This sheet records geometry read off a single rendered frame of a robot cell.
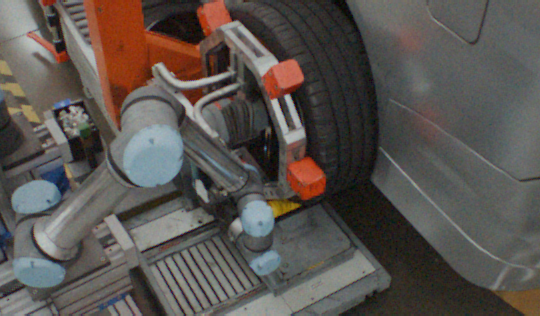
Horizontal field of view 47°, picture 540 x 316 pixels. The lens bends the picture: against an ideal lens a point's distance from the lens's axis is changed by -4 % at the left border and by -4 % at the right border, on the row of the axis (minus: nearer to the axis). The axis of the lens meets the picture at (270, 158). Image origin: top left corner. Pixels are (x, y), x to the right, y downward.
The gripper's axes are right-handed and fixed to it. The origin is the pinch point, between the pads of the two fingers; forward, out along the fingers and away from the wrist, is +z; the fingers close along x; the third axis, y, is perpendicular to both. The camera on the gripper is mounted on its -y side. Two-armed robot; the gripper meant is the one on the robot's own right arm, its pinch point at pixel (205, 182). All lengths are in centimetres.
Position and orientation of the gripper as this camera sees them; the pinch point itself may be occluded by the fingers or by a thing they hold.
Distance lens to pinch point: 182.0
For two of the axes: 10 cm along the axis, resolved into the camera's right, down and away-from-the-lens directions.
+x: -8.6, 3.6, -3.7
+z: -5.1, -6.1, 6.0
